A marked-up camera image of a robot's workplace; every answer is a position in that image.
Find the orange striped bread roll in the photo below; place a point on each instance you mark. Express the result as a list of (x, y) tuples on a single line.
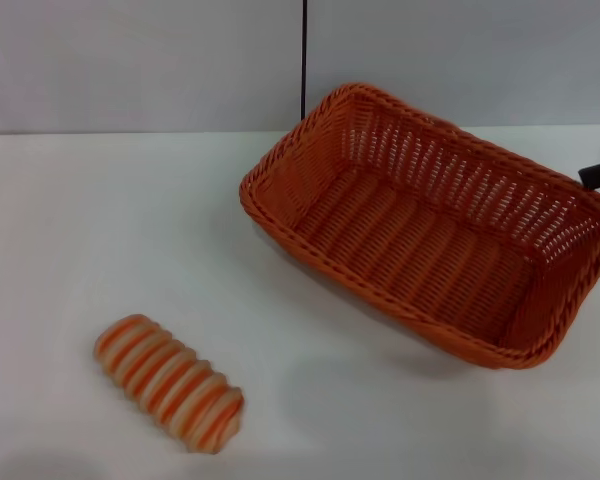
[(170, 385)]

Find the orange woven plastic basket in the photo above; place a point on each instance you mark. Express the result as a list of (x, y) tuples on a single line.
[(410, 250)]

